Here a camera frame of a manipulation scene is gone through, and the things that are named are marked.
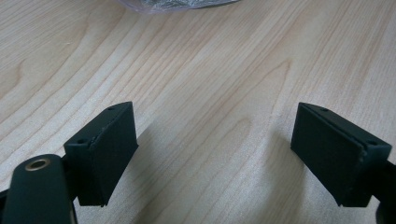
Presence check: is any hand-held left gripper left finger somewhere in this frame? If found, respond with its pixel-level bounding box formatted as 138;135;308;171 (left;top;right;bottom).
63;101;140;207

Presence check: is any purple plastic bag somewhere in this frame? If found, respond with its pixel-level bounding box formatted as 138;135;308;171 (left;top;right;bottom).
116;0;241;15

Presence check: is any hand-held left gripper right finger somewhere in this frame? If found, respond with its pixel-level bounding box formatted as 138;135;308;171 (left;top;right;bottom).
290;101;393;208

